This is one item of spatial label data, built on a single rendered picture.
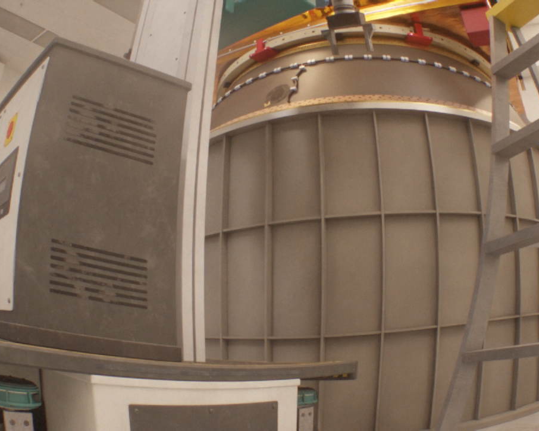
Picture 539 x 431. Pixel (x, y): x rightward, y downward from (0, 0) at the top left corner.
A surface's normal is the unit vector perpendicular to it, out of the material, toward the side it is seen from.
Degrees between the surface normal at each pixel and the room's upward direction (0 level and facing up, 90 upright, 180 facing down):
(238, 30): 180
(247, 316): 90
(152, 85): 90
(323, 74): 62
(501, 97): 93
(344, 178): 90
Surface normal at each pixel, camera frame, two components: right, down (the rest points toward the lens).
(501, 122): 0.32, -0.18
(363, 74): -0.18, -0.66
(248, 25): 0.00, 0.97
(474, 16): -0.55, -0.21
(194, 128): 0.74, -0.16
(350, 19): -0.56, 0.20
